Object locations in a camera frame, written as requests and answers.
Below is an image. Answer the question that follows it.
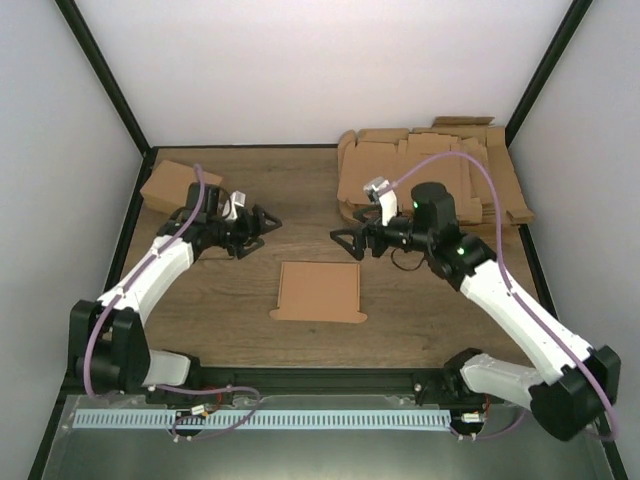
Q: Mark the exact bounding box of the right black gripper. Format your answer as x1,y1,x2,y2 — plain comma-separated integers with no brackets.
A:
332,206,434,260

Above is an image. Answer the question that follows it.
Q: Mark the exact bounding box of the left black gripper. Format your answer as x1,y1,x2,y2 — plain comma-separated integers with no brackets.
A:
207,206,282,260

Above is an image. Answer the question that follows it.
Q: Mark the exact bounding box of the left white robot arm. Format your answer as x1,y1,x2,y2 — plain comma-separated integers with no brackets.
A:
68,182,282,404

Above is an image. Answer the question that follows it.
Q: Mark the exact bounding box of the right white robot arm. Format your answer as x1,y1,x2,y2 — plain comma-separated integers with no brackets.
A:
330,178,621,441

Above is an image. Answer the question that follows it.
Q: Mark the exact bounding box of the folded brown cardboard box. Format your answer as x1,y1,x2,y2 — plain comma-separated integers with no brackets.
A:
140,160,198,215

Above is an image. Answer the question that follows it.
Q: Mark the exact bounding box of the stack of flat cardboard blanks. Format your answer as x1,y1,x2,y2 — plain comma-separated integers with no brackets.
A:
337,116,535,225

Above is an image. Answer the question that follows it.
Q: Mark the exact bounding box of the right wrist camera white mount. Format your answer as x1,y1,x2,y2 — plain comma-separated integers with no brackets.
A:
363,177,398,226

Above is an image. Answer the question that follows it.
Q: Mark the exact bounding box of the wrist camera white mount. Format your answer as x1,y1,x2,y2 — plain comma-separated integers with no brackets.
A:
222,191,246,222
363,177,398,226

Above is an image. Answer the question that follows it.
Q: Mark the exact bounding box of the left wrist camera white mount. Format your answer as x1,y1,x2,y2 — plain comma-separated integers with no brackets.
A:
222,191,246,222

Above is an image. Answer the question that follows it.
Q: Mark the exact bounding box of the black aluminium frame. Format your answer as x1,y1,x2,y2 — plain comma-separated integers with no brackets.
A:
27,0,629,480

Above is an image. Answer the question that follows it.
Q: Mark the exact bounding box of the light blue slotted cable duct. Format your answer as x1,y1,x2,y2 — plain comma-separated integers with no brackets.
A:
72,409,451,432

